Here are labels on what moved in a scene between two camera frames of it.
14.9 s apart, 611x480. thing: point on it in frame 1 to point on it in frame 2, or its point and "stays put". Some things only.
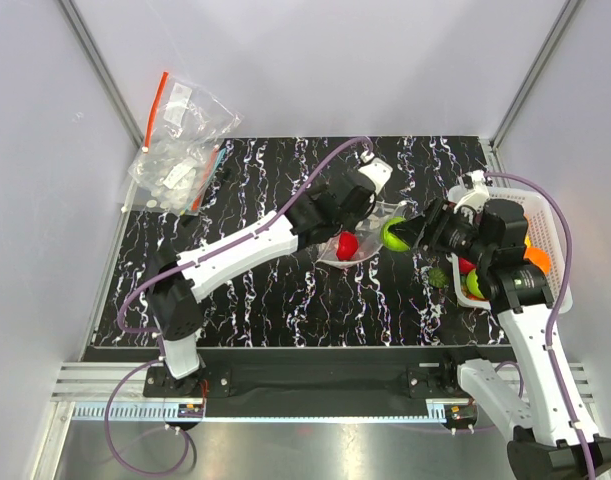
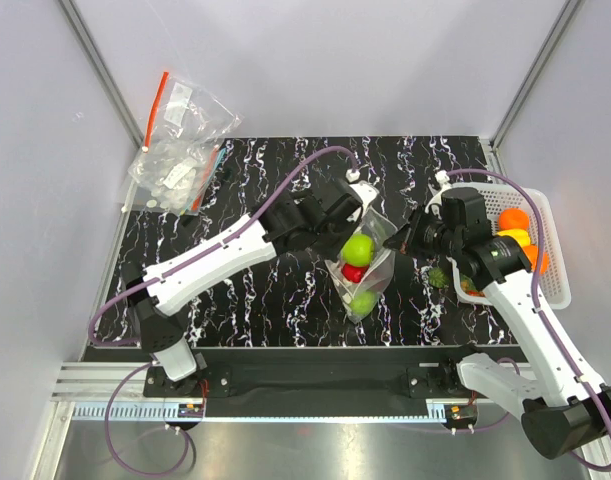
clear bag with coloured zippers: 175,178 stays put
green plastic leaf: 437,278 stays put
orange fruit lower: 540,257 stays put
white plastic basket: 543,235 stays put
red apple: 347,245 to 354,273
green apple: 472,284 to 358,250
